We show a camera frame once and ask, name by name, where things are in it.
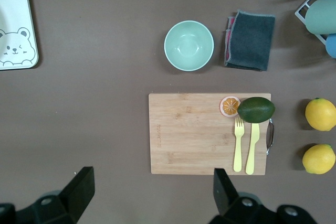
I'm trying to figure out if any white wire rack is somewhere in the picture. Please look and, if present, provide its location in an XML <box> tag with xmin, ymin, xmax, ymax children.
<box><xmin>294</xmin><ymin>0</ymin><xmax>336</xmax><ymax>45</ymax></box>

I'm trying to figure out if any dark green avocado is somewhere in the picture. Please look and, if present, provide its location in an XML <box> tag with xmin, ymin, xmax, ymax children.
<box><xmin>237</xmin><ymin>97</ymin><xmax>276</xmax><ymax>124</ymax></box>

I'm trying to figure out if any mint green bowl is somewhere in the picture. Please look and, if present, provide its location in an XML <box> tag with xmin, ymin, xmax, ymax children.
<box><xmin>164</xmin><ymin>20</ymin><xmax>215</xmax><ymax>72</ymax></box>

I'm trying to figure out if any yellow plastic fork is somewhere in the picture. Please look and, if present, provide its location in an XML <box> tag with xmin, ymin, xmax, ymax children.
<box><xmin>233</xmin><ymin>117</ymin><xmax>245</xmax><ymax>173</ymax></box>

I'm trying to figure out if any cream bear print tray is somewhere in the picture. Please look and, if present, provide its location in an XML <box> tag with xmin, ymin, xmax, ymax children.
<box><xmin>0</xmin><ymin>0</ymin><xmax>39</xmax><ymax>71</ymax></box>

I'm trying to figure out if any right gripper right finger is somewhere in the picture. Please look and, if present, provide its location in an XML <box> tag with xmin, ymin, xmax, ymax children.
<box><xmin>209</xmin><ymin>167</ymin><xmax>274</xmax><ymax>224</ymax></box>

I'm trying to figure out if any yellow lemon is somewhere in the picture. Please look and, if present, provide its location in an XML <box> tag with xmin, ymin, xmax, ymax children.
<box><xmin>301</xmin><ymin>144</ymin><xmax>336</xmax><ymax>175</ymax></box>
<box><xmin>304</xmin><ymin>98</ymin><xmax>336</xmax><ymax>132</ymax></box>

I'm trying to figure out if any orange slice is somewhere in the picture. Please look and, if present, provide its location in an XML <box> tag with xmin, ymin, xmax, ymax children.
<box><xmin>219</xmin><ymin>95</ymin><xmax>242</xmax><ymax>118</ymax></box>

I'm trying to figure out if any metal cutting board handle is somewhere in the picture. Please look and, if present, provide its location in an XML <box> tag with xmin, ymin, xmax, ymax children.
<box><xmin>266</xmin><ymin>118</ymin><xmax>275</xmax><ymax>156</ymax></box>

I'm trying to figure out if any bamboo cutting board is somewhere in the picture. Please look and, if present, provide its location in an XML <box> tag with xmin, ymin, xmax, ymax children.
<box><xmin>148</xmin><ymin>92</ymin><xmax>272</xmax><ymax>175</ymax></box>

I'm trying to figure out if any dark grey folded cloth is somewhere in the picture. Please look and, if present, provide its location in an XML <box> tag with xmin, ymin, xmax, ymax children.
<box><xmin>224</xmin><ymin>9</ymin><xmax>276</xmax><ymax>72</ymax></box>

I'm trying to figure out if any pink folded cloth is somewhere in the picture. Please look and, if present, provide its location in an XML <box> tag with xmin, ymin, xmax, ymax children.
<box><xmin>224</xmin><ymin>16</ymin><xmax>236</xmax><ymax>61</ymax></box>

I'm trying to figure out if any sage green plastic cup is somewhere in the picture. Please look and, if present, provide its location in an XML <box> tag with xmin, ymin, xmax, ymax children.
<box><xmin>304</xmin><ymin>0</ymin><xmax>336</xmax><ymax>35</ymax></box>

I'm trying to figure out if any blue plastic cup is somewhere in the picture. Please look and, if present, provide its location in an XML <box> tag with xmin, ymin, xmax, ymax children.
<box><xmin>325</xmin><ymin>34</ymin><xmax>336</xmax><ymax>59</ymax></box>

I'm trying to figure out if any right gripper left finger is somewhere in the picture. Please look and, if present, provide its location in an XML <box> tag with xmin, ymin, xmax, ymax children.
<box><xmin>18</xmin><ymin>166</ymin><xmax>96</xmax><ymax>224</ymax></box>

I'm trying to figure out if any yellow plastic knife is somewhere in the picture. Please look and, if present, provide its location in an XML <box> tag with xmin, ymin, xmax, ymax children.
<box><xmin>245</xmin><ymin>123</ymin><xmax>260</xmax><ymax>175</ymax></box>

